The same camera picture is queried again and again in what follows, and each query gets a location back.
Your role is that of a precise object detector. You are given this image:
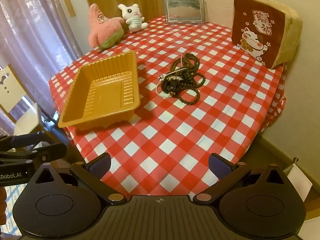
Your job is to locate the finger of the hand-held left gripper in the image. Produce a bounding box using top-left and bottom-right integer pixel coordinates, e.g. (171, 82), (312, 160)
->
(0, 143), (67, 163)
(0, 131), (48, 151)

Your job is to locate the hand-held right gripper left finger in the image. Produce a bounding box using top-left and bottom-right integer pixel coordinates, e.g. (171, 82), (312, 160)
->
(32, 152), (127, 205)

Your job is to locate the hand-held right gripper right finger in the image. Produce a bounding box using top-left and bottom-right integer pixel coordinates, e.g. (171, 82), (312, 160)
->
(193, 152), (288, 205)

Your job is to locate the golden plastic tray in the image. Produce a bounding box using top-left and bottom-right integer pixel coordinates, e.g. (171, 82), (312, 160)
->
(58, 50), (141, 130)

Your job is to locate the black wristwatch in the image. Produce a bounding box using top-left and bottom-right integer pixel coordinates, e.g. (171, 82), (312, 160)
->
(161, 76), (186, 97)

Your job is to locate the person's left hand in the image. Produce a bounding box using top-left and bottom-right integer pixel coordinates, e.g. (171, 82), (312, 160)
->
(0, 187), (7, 227)

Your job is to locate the blue patterned mat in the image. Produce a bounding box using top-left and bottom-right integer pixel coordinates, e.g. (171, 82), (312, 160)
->
(5, 184), (28, 230)

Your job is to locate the white wooden chair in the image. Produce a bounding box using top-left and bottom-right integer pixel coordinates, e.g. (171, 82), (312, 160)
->
(0, 64), (40, 135)

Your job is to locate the red checked tablecloth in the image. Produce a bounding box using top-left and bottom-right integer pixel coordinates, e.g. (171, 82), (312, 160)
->
(49, 15), (288, 197)

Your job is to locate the sheer lilac curtain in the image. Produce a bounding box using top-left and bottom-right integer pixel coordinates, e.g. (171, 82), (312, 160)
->
(0, 0), (84, 135)

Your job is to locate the pink starfish plush toy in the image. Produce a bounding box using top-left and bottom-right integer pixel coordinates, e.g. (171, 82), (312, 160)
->
(88, 3), (125, 50)

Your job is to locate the cat print cushion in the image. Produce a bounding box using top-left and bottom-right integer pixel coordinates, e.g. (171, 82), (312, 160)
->
(230, 0), (303, 69)

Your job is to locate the white rabbit plush toy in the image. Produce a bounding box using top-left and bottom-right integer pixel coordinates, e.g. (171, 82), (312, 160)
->
(118, 3), (148, 32)

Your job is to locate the beige wall strip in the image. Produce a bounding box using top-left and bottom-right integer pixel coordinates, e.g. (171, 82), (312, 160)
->
(62, 0), (76, 18)

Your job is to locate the clear picture frame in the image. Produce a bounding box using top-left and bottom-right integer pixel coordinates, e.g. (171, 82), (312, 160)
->
(163, 0), (206, 25)

